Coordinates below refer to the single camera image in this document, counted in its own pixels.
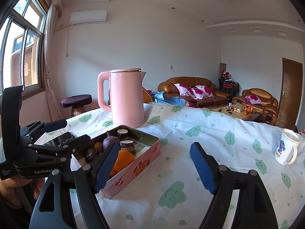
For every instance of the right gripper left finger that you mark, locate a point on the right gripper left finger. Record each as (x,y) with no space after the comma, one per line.
(89,180)

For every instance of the white enamel mug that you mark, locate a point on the white enamel mug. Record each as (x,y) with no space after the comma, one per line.
(287,148)

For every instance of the white air conditioner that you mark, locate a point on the white air conditioner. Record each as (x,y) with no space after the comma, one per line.
(88,17)

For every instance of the purple round stool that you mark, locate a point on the purple round stool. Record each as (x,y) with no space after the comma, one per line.
(77,103)

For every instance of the layered cake with crumb top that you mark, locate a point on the layered cake with crumb top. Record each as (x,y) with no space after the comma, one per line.
(128,145)

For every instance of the purple red round fruit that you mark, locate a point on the purple red round fruit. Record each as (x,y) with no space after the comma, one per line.
(109,139)

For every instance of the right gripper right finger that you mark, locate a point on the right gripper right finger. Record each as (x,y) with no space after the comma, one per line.
(218,180)

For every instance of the pink curtain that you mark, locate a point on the pink curtain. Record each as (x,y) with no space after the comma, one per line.
(55,11)

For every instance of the person's left hand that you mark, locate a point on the person's left hand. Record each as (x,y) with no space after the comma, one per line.
(9,185)

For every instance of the pink electric kettle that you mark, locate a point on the pink electric kettle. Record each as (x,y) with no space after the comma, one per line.
(126,96)

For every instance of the large orange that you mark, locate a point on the large orange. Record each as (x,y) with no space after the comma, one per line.
(123,160)

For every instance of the brown wooden door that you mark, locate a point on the brown wooden door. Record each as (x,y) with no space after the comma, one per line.
(291,92)

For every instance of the blue cloth on sofa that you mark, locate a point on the blue cloth on sofa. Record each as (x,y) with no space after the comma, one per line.
(160,97)

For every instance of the window with frame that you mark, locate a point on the window with frame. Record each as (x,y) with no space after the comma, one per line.
(21,40)

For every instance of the brown leather long sofa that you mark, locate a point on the brown leather long sofa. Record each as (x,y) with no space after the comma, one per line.
(171,91)

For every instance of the orange leather chair back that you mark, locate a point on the orange leather chair back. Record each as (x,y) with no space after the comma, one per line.
(146,96)

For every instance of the pink metal tin box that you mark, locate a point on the pink metal tin box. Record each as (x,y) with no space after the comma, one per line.
(136,153)

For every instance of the floral pillow on armchair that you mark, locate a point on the floral pillow on armchair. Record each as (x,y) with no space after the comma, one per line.
(253,99)

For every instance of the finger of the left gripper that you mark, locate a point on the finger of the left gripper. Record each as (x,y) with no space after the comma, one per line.
(34,131)
(62,145)

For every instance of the floral pillow on sofa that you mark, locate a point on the floral pillow on sofa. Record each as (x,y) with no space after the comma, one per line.
(198,92)

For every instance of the brown leather armchair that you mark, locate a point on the brown leather armchair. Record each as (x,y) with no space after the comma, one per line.
(262,100)

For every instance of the wooden coffee table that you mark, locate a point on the wooden coffee table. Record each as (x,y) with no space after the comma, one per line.
(242,111)

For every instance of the dark shelf with items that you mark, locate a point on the dark shelf with items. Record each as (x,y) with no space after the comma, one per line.
(226,83)

